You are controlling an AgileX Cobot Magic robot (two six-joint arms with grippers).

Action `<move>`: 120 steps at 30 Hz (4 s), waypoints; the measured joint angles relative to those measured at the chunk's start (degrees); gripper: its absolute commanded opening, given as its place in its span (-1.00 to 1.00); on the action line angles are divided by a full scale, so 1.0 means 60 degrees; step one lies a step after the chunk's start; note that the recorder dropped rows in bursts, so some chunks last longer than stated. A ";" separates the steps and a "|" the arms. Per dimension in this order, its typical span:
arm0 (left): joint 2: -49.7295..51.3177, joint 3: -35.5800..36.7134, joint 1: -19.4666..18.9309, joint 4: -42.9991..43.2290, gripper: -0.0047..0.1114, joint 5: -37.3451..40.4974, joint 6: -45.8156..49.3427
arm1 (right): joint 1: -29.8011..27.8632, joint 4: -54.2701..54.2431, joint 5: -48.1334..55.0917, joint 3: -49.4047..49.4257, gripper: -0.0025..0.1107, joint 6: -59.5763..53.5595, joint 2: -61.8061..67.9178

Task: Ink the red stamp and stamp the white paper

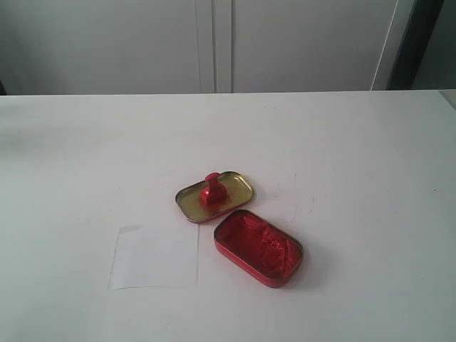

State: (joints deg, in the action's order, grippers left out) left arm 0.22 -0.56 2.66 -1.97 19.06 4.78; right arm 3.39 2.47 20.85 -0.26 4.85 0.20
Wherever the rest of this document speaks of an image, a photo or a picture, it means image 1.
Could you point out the red ink pad tin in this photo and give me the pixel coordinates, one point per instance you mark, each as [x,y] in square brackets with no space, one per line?
[262,250]

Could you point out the white cabinet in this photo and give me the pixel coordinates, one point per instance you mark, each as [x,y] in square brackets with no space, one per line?
[129,47]

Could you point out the red plastic stamp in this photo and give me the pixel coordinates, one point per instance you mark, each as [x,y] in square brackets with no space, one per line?
[215,193]

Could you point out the gold tin lid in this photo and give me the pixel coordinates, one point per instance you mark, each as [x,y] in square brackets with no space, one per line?
[239,193]

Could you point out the white paper sheet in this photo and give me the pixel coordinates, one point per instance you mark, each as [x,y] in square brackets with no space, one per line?
[149,256]

